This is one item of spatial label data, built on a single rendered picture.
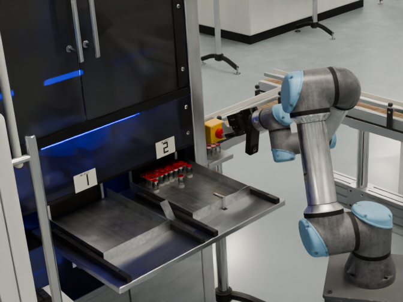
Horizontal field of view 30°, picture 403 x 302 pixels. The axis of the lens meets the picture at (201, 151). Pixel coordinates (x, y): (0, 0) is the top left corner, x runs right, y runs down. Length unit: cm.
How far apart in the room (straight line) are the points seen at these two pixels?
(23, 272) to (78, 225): 77
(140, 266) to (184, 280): 72
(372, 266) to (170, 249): 60
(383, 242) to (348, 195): 119
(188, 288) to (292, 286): 82
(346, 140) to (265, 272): 168
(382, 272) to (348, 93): 53
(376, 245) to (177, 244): 60
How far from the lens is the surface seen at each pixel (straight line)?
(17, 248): 172
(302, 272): 377
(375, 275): 227
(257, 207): 251
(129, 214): 252
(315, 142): 215
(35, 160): 167
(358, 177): 334
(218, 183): 268
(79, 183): 246
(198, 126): 273
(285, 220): 420
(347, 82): 218
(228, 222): 243
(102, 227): 246
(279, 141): 251
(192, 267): 295
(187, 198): 259
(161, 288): 288
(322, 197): 216
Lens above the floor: 209
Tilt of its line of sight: 24 degrees down
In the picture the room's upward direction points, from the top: 4 degrees counter-clockwise
